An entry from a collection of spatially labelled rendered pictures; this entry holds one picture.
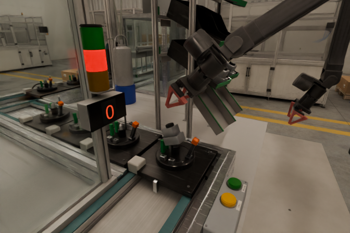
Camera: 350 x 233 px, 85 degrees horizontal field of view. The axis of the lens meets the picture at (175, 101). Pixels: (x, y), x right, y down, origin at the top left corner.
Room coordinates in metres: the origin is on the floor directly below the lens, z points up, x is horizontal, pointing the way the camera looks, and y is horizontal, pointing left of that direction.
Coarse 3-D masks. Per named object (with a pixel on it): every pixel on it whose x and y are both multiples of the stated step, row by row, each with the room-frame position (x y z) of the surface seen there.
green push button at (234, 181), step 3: (231, 177) 0.48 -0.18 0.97; (234, 177) 0.48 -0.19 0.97; (228, 180) 0.47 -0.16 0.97; (231, 180) 0.47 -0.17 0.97; (234, 180) 0.47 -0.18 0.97; (237, 180) 0.47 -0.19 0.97; (240, 180) 0.47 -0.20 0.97; (228, 183) 0.46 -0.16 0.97; (231, 183) 0.46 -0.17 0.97; (234, 183) 0.46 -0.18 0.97; (237, 183) 0.46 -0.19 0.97; (240, 183) 0.46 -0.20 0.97; (231, 186) 0.45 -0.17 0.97; (234, 186) 0.45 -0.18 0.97; (237, 186) 0.45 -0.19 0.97; (240, 186) 0.45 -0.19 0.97
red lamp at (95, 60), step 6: (84, 54) 0.46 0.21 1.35; (90, 54) 0.45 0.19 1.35; (96, 54) 0.46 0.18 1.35; (102, 54) 0.47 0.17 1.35; (84, 60) 0.47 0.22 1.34; (90, 60) 0.45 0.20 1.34; (96, 60) 0.45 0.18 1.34; (102, 60) 0.46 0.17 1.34; (90, 66) 0.45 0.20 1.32; (96, 66) 0.45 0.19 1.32; (102, 66) 0.46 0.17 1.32
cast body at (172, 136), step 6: (168, 126) 0.59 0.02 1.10; (174, 126) 0.59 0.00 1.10; (162, 132) 0.59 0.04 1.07; (168, 132) 0.58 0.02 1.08; (174, 132) 0.57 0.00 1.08; (180, 132) 0.59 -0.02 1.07; (168, 138) 0.57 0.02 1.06; (174, 138) 0.56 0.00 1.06; (180, 138) 0.57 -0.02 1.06; (168, 144) 0.57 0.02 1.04; (174, 144) 0.56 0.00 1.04
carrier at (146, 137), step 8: (112, 128) 0.72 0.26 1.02; (120, 128) 0.70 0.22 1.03; (128, 128) 0.78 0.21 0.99; (136, 128) 0.81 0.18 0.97; (112, 136) 0.71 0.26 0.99; (120, 136) 0.70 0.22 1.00; (128, 136) 0.71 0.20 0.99; (136, 136) 0.71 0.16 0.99; (144, 136) 0.74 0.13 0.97; (152, 136) 0.74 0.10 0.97; (160, 136) 0.74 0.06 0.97; (112, 144) 0.65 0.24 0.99; (120, 144) 0.65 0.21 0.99; (128, 144) 0.65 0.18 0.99; (136, 144) 0.68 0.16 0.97; (144, 144) 0.68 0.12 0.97; (152, 144) 0.69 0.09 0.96; (112, 152) 0.62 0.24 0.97; (120, 152) 0.62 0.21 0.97; (128, 152) 0.62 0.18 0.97; (136, 152) 0.62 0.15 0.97; (144, 152) 0.64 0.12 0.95; (112, 160) 0.57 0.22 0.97; (120, 160) 0.57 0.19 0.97; (128, 160) 0.57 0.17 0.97
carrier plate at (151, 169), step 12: (156, 144) 0.68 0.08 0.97; (144, 156) 0.60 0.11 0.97; (204, 156) 0.60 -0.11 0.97; (216, 156) 0.62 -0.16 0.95; (144, 168) 0.53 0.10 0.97; (156, 168) 0.53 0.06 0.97; (192, 168) 0.53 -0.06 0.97; (204, 168) 0.53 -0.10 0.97; (168, 180) 0.47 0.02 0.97; (180, 180) 0.47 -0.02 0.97; (192, 180) 0.47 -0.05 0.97; (180, 192) 0.44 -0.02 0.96; (192, 192) 0.43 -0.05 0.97
